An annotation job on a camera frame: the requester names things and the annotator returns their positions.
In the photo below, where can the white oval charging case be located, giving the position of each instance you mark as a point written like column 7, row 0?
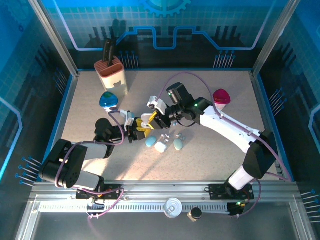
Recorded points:
column 145, row 123

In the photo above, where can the light blue charging case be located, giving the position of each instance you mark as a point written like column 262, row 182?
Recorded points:
column 150, row 141

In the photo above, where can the white square charging case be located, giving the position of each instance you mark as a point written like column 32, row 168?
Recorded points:
column 160, row 147

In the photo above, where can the mint green charging case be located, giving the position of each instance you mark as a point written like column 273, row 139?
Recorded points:
column 178, row 144

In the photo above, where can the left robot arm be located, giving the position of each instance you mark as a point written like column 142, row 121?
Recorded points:
column 65, row 162

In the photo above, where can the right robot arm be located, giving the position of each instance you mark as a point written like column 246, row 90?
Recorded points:
column 225, row 125

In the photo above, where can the blue lid yogurt cup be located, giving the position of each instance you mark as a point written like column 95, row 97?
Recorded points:
column 108, row 100

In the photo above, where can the cream knife block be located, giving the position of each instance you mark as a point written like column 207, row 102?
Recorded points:
column 113, row 80

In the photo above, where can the silver tin can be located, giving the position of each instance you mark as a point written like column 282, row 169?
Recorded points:
column 172, row 207

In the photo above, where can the small jar black lid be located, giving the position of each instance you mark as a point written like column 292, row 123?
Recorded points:
column 195, row 214

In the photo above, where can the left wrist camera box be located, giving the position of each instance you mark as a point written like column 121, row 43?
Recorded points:
column 128, row 118

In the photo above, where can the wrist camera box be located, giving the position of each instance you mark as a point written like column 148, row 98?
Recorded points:
column 128, row 118
column 157, row 105

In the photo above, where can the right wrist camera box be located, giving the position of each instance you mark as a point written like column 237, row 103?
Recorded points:
column 157, row 105

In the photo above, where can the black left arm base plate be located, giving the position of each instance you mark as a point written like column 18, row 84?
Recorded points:
column 112, row 193

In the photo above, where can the aluminium frame rail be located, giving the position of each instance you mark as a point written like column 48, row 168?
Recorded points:
column 162, row 190

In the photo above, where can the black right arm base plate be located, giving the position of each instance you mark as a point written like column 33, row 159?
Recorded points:
column 217, row 192

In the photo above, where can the aluminium frame post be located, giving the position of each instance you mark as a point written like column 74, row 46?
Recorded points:
column 57, row 42
column 271, row 42

